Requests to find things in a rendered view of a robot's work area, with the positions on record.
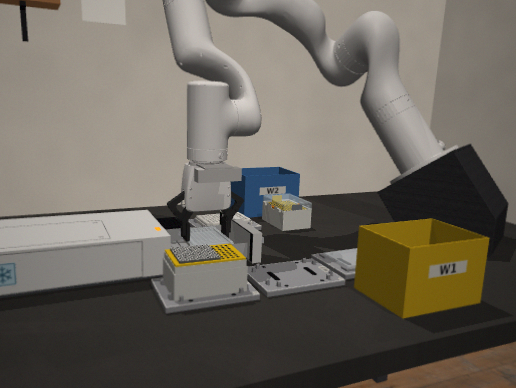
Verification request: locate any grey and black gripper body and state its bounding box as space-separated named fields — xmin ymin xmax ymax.
xmin=181 ymin=160 xmax=231 ymax=212

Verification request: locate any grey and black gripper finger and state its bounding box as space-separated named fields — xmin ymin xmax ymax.
xmin=167 ymin=191 xmax=193 ymax=242
xmin=221 ymin=191 xmax=244 ymax=238

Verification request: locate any yellow open-top bin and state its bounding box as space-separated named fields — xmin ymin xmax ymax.
xmin=354 ymin=219 xmax=490 ymax=319

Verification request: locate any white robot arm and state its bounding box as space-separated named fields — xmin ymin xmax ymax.
xmin=162 ymin=0 xmax=459 ymax=184

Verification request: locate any blue open-top bin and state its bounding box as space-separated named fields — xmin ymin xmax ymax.
xmin=231 ymin=167 xmax=300 ymax=218

